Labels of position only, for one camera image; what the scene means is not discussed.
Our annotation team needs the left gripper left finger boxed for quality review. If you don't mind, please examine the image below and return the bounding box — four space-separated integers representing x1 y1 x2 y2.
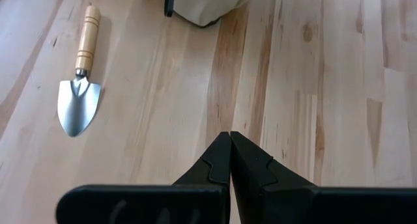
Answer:
55 132 232 224

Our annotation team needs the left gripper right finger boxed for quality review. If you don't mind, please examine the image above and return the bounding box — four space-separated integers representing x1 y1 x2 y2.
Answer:
230 131 417 224

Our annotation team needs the wooden-handled silver trowel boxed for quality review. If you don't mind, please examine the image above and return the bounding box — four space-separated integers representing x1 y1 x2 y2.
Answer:
57 5 102 138

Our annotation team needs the beige green canvas gardening bag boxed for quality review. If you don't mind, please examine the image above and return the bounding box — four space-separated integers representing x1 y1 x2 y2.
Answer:
164 0 261 27

